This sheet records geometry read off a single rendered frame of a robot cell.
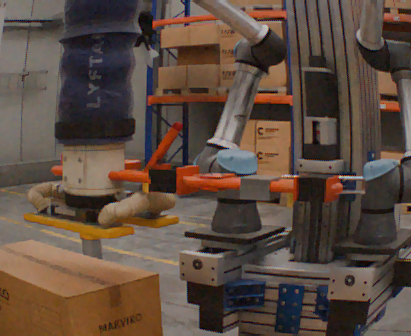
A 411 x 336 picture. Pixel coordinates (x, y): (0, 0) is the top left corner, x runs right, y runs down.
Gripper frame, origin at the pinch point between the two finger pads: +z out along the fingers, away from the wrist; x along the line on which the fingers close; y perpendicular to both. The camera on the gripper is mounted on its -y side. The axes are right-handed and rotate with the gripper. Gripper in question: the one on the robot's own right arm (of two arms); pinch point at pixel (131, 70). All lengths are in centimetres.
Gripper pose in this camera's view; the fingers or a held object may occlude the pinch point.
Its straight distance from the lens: 192.9
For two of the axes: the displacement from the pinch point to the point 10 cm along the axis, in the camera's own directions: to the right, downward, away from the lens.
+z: 0.0, 10.0, 0.9
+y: 5.8, -0.7, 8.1
